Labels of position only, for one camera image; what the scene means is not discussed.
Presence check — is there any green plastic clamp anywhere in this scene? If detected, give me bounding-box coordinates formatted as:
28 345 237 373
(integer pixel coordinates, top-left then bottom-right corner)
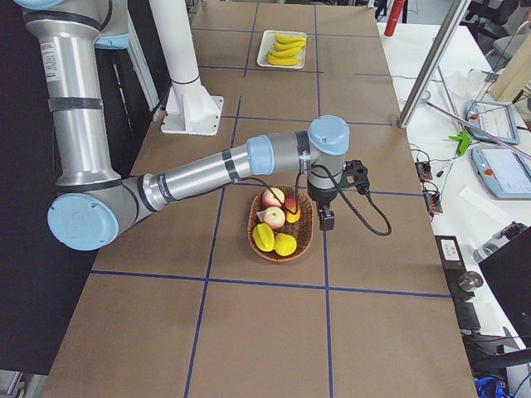
448 129 472 157

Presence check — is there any metal rod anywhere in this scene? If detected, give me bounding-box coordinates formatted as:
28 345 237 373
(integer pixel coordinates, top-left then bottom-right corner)
422 100 531 160

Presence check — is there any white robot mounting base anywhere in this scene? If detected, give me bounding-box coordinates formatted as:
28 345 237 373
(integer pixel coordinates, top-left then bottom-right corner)
161 84 224 136

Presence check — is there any aluminium frame post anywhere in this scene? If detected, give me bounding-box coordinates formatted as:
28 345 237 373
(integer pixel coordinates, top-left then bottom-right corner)
397 0 470 129

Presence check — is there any black box with label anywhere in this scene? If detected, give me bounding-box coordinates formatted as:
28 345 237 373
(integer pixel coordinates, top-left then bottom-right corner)
435 235 484 332

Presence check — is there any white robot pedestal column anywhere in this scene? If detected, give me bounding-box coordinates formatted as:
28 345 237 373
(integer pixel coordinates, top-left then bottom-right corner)
149 0 199 85

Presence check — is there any brown wicker basket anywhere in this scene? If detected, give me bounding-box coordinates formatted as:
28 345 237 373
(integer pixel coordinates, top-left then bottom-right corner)
247 186 313 262

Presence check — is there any yellow starfruit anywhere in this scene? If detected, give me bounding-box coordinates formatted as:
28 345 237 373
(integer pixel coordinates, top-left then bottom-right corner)
252 223 275 252

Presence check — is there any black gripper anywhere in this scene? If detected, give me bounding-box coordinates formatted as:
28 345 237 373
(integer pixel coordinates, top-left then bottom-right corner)
308 184 338 231

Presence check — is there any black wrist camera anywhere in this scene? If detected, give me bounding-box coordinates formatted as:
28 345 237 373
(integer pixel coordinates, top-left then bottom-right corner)
339 160 370 195

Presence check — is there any white bear plastic tray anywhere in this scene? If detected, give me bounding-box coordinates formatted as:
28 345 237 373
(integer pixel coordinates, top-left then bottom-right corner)
256 30 307 70

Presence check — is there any yellow-green banana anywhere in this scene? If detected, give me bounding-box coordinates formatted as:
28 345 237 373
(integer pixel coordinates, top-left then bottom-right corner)
275 32 306 45

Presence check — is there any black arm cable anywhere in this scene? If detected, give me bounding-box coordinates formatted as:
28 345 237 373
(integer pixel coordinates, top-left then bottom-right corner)
234 163 393 237

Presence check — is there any pink white peach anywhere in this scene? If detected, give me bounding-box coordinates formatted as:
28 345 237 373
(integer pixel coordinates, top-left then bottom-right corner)
261 187 285 208

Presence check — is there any yellow lemon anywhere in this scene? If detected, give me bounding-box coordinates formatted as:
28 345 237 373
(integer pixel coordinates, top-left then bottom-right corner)
274 233 297 256

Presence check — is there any orange fruit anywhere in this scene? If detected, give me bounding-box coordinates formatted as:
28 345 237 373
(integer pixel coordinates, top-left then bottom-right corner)
284 194 301 224

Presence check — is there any teach pendant tablet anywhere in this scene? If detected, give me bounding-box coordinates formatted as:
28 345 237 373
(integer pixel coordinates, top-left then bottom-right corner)
470 147 530 200
465 100 520 145

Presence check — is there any yellow banana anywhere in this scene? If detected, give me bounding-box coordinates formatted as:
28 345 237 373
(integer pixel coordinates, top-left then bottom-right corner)
266 55 300 67
268 46 302 58
273 40 306 51

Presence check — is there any red fire extinguisher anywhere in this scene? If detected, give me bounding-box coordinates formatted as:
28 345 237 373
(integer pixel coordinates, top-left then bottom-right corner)
384 0 406 36

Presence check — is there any black monitor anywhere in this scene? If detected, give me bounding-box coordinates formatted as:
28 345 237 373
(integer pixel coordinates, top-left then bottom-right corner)
480 228 530 347

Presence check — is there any black electronics board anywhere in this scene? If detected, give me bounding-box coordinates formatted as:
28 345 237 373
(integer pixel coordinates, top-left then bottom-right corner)
415 161 433 182
422 189 443 216

